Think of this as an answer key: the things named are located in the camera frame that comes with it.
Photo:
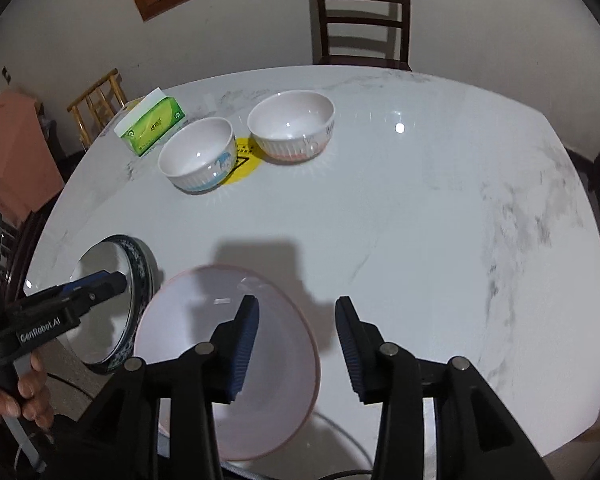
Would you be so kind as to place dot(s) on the black wall switch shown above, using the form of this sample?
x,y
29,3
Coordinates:
x,y
6,74

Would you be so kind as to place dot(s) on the yellow round warning sticker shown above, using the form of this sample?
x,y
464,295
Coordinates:
x,y
247,162

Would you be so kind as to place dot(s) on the dark wooden slat-back chair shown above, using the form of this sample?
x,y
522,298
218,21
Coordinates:
x,y
362,15

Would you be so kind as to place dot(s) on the person's left hand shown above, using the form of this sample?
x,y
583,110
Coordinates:
x,y
32,385

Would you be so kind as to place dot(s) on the green tissue pack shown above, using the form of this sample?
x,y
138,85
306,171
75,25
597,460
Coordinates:
x,y
152,127

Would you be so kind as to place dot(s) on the white ribbed bowl pink base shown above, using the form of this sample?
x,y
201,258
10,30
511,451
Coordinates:
x,y
290,115

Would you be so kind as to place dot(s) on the bamboo chair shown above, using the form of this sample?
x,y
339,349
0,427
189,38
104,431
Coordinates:
x,y
92,105

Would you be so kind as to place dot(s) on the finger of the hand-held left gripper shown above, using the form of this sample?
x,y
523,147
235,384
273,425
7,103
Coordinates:
x,y
87,281
105,290

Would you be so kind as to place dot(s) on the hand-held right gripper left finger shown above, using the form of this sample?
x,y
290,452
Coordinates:
x,y
245,350

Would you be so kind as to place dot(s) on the white ribbed bowl blue base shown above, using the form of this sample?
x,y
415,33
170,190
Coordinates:
x,y
195,145

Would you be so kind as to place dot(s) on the pink cloth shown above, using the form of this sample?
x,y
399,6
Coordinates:
x,y
15,160

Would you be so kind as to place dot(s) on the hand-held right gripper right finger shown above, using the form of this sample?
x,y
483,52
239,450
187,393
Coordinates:
x,y
350,352

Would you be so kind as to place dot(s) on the large blue floral plate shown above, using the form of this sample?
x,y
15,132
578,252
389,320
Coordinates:
x,y
142,270

